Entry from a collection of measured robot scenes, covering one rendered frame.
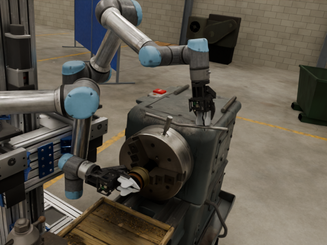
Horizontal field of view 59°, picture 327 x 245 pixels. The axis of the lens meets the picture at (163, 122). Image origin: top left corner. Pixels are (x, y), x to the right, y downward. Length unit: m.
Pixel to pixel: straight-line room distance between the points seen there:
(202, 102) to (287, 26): 10.00
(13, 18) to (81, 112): 0.65
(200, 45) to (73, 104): 0.50
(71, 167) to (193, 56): 0.64
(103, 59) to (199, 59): 0.64
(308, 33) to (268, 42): 1.23
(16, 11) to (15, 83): 0.33
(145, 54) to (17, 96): 0.47
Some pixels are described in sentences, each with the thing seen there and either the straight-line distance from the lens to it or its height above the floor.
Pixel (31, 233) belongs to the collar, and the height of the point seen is 1.15.
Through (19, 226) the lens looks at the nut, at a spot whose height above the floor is 1.17.
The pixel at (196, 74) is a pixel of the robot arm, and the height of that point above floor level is 1.51.
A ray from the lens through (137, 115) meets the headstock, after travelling 1.40.
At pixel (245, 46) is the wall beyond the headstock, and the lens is 11.20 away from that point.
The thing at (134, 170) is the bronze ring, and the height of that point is 1.12.
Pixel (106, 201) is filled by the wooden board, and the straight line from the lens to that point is 1.37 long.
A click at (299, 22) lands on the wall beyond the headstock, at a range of 11.03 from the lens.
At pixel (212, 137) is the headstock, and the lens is 1.28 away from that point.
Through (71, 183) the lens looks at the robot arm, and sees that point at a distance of 1.28.
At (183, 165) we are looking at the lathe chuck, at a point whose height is 1.14.
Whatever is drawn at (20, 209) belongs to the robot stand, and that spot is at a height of 0.58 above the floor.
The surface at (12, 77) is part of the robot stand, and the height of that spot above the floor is 1.34.
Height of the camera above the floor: 1.75
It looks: 23 degrees down
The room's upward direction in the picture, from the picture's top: 7 degrees clockwise
